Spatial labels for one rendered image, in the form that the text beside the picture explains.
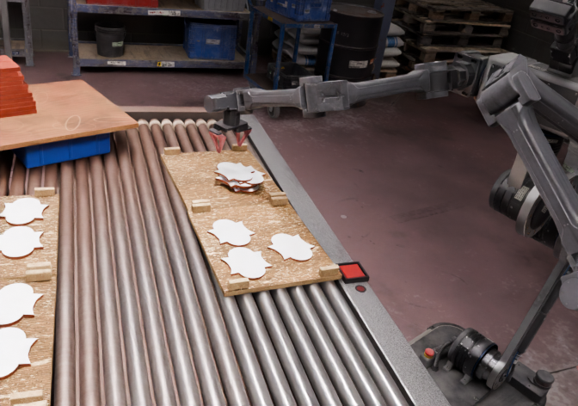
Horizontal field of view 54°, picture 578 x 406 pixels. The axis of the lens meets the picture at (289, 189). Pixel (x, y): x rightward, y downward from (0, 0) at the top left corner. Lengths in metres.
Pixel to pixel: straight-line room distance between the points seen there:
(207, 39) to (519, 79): 5.03
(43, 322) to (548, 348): 2.50
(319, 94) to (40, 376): 0.92
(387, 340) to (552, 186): 0.58
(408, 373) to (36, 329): 0.86
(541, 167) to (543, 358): 2.06
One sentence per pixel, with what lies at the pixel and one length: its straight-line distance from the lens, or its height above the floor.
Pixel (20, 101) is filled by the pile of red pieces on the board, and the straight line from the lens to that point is 2.23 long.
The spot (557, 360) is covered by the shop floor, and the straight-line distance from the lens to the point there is 3.23.
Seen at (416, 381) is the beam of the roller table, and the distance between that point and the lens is 1.44.
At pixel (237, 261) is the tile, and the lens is 1.62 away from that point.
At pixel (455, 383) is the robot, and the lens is 2.46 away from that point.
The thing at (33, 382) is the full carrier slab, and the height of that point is 0.94.
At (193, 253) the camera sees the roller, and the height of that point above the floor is 0.92.
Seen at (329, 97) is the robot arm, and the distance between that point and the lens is 1.50.
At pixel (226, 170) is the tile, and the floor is 0.99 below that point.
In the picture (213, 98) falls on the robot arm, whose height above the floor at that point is 1.26.
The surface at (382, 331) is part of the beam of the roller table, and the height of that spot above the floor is 0.92.
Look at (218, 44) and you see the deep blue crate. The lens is 6.11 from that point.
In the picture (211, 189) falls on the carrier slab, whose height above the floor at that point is 0.94.
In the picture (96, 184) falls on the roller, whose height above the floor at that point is 0.92.
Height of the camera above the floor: 1.90
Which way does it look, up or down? 28 degrees down
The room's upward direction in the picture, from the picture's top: 9 degrees clockwise
